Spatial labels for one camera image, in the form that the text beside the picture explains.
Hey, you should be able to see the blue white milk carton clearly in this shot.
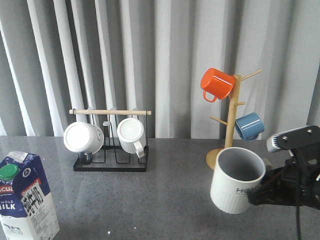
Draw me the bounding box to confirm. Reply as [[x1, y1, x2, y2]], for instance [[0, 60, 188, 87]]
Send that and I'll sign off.
[[0, 151, 60, 240]]

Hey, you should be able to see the wooden mug tree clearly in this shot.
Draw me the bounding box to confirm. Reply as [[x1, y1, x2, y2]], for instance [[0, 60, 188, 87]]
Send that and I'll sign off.
[[205, 69, 263, 170]]

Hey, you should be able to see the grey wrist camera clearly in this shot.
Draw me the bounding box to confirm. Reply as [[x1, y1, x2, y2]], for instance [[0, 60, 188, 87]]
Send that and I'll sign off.
[[266, 125, 320, 153]]

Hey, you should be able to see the blue enamel mug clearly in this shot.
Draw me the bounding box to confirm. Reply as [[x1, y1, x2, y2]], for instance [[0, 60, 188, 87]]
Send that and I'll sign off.
[[235, 112, 265, 141]]

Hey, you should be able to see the white HOME mug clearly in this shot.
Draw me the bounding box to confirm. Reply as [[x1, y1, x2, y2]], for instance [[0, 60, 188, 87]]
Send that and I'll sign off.
[[210, 147, 266, 214]]

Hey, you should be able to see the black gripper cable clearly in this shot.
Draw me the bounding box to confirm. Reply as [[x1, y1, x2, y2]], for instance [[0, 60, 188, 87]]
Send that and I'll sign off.
[[295, 204, 303, 240]]

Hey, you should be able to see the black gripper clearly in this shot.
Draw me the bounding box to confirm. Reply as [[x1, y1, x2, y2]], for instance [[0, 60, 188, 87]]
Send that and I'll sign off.
[[247, 147, 320, 210]]

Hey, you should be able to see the grey pleated curtain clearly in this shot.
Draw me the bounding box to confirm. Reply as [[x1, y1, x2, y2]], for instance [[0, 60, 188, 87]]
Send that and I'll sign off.
[[0, 0, 320, 139]]

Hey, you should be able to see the orange enamel mug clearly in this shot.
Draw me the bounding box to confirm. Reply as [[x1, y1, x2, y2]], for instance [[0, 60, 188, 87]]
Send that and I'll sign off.
[[200, 68, 236, 103]]

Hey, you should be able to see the white smiley hanging mug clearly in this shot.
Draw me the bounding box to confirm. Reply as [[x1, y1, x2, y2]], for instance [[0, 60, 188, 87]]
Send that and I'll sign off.
[[63, 122, 105, 154]]

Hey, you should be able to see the black wire mug rack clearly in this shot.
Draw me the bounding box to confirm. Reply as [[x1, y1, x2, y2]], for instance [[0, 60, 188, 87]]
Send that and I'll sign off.
[[69, 108, 152, 172]]

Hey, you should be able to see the white ribbed hanging mug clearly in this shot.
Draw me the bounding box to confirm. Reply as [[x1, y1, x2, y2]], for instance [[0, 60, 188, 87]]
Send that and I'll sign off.
[[117, 118, 146, 159]]

